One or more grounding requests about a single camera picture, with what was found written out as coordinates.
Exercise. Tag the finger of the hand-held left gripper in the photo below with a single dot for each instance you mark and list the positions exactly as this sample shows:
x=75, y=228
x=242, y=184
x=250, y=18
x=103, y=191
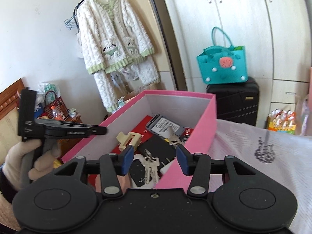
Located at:
x=97, y=130

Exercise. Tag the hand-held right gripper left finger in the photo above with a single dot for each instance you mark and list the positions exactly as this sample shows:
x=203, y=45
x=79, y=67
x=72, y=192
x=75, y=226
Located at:
x=128, y=159

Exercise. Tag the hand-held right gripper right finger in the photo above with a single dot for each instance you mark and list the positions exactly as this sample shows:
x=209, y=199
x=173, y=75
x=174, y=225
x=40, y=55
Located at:
x=181, y=159

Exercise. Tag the white pocket router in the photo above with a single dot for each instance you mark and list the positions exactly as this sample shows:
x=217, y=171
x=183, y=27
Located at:
x=136, y=173

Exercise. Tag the silver key with yellow tag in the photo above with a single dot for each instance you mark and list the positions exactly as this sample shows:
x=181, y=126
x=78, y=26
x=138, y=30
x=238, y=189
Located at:
x=173, y=140

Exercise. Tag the silver key bunch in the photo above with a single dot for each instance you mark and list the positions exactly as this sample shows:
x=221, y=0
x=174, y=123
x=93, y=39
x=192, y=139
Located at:
x=147, y=168

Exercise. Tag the beige hair claw clip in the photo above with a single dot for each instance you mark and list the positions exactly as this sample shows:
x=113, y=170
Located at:
x=121, y=139

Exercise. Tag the black rectangular case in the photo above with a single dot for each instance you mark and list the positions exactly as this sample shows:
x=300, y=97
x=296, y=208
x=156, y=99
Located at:
x=158, y=146

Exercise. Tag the pink cardboard box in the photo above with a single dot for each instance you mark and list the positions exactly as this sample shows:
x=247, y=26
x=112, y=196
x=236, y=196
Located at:
x=199, y=126

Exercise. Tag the grey pocket router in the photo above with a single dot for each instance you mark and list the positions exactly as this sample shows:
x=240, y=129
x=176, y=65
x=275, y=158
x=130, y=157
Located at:
x=158, y=125

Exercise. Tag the person's left forearm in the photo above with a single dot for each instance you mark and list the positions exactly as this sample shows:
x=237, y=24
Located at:
x=6, y=187

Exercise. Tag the person's left hand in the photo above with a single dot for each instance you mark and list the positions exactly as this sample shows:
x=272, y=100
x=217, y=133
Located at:
x=14, y=160

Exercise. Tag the carved wooden headboard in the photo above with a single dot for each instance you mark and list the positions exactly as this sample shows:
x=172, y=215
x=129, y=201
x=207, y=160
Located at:
x=9, y=107

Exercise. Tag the red mesh basket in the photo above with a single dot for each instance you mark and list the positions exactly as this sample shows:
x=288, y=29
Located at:
x=56, y=109

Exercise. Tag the crumpled white plastic bag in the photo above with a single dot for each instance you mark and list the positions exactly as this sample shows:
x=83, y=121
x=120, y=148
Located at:
x=48, y=90

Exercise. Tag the brown paper bag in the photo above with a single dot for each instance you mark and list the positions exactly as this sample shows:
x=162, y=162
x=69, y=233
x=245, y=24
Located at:
x=131, y=97

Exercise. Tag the translucent hanging plastic bag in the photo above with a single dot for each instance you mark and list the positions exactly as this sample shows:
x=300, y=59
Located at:
x=121, y=78

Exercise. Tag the white green fleece pajama pants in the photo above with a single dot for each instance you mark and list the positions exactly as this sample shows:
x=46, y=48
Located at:
x=146, y=73

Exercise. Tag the black suitcase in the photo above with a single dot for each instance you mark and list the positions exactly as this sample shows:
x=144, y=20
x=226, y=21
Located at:
x=231, y=102

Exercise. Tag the teal felt tote bag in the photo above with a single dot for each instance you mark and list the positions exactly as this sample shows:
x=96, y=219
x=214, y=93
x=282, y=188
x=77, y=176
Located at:
x=209, y=65

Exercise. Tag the white green fleece pajama top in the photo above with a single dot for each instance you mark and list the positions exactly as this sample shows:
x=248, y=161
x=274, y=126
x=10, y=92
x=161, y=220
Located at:
x=97, y=29

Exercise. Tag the yellow drink bottle pack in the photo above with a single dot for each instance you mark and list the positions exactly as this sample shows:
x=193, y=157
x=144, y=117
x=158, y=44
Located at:
x=280, y=124

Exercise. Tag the black metal clothes rack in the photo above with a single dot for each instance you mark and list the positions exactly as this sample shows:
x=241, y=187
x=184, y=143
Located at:
x=74, y=14

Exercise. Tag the white wooden wardrobe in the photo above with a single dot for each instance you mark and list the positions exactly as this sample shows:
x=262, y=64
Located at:
x=243, y=17

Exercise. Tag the black door frame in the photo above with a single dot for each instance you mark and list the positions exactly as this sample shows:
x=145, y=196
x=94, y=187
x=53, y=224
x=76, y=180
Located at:
x=170, y=41

